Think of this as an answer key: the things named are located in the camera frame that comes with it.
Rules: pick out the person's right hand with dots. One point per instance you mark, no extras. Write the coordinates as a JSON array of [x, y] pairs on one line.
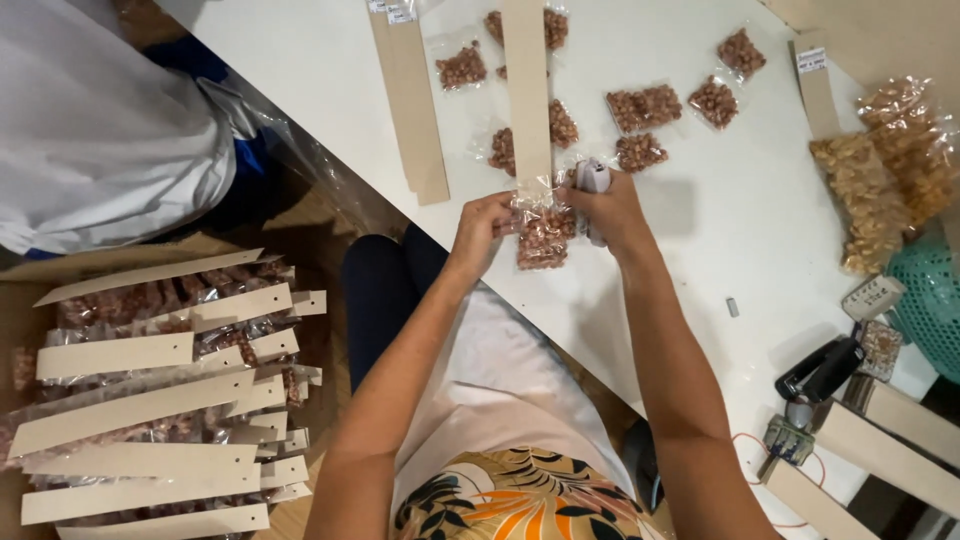
[[619, 214]]

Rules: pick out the person's left hand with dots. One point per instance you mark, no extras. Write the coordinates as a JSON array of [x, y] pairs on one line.
[[474, 232]]

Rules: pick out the person's right fingers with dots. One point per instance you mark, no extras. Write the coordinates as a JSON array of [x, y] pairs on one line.
[[581, 201]]

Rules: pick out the person's left fingers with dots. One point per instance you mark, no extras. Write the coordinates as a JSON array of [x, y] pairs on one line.
[[499, 211]]

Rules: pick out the white grey stapler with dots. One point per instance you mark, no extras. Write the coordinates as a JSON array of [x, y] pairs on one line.
[[595, 175]]

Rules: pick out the clear peanut packet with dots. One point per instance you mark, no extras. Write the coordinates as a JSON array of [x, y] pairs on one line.
[[541, 244]]

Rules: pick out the cardboard strip with peanut packets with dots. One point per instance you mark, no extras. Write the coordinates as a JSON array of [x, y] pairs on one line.
[[526, 90]]

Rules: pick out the small red peanut packet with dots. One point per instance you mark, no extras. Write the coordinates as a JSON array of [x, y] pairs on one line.
[[643, 107], [712, 101], [640, 152], [741, 52], [461, 67]]

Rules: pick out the stack of labelled cardboard strips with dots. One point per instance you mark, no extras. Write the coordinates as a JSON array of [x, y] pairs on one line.
[[412, 97]]

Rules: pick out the person's dark trouser leg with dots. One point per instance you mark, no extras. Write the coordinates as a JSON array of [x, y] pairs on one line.
[[382, 300]]

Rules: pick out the grey staple bar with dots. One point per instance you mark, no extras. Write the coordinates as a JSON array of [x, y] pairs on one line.
[[732, 307]]

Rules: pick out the clear plastic bag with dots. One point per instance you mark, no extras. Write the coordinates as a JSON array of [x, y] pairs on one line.
[[300, 150]]

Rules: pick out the person's white and floral top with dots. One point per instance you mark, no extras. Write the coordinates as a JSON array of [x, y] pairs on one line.
[[510, 420]]

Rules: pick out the short labelled cardboard strip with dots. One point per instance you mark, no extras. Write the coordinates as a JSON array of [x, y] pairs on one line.
[[817, 90]]

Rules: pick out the black object under table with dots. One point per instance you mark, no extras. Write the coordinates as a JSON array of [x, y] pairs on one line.
[[643, 465]]

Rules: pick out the large bag of pale nuts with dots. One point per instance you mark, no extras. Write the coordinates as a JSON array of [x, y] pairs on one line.
[[911, 142], [862, 202]]

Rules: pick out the red rubber band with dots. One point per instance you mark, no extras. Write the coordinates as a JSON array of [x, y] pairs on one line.
[[750, 436]]

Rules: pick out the black hole punch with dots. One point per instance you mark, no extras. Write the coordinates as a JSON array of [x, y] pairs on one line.
[[819, 370]]

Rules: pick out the small staple box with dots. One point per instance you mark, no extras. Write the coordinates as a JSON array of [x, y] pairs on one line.
[[872, 298]]

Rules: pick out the small pale nut packet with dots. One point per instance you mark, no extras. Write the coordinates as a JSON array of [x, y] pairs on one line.
[[879, 349]]

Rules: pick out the brown cardboard sheet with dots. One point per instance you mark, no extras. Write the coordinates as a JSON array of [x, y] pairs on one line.
[[885, 37]]

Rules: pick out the green plastic basket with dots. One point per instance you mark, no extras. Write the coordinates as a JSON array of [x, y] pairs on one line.
[[934, 307]]

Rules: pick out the plain cardboard strip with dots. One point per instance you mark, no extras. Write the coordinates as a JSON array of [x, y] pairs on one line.
[[814, 502], [885, 457], [919, 420]]

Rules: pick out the carton of finished packet strips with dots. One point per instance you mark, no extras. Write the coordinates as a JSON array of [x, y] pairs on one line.
[[150, 390]]

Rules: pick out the white plastic bag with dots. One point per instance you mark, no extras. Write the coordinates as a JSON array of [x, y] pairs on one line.
[[97, 127]]

